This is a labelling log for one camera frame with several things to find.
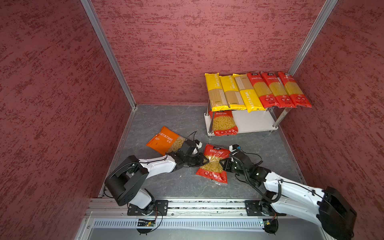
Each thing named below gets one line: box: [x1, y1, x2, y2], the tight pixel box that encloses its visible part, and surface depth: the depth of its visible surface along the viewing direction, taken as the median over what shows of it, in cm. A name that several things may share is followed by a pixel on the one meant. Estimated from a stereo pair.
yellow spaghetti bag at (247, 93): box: [232, 74, 266, 113], surface depth 79 cm
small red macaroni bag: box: [209, 110, 239, 136], surface depth 99 cm
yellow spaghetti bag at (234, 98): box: [219, 75, 247, 110], surface depth 79 cm
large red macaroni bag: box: [196, 144, 231, 184], surface depth 81 cm
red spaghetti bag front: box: [261, 72, 297, 109], surface depth 80 cm
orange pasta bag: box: [146, 126, 187, 156], surface depth 97 cm
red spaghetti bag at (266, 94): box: [247, 72, 280, 109], surface depth 81 cm
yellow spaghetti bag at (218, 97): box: [204, 72, 231, 112], surface depth 78 cm
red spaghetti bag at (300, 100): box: [278, 72, 312, 108], surface depth 79 cm
